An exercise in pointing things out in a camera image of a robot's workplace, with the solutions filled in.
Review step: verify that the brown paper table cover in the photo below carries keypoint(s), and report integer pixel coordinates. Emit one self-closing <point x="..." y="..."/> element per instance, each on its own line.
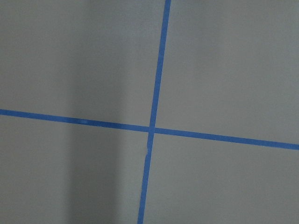
<point x="149" y="111"/>

